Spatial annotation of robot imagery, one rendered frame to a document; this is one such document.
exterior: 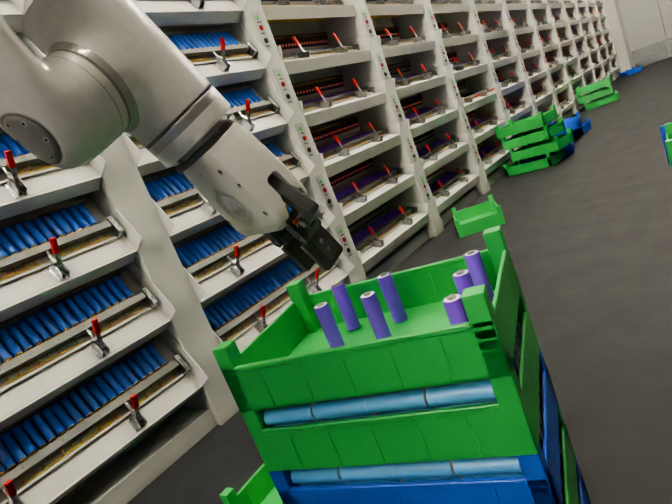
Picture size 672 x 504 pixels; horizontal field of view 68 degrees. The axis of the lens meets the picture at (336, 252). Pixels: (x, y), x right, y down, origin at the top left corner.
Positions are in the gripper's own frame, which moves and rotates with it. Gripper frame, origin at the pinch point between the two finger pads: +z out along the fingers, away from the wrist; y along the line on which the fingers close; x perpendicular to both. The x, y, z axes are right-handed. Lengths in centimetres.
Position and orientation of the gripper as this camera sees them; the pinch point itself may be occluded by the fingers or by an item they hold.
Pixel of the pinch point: (312, 248)
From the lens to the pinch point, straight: 53.1
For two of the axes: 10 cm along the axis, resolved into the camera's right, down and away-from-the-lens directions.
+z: 6.4, 6.5, 4.0
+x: 5.2, -7.5, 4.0
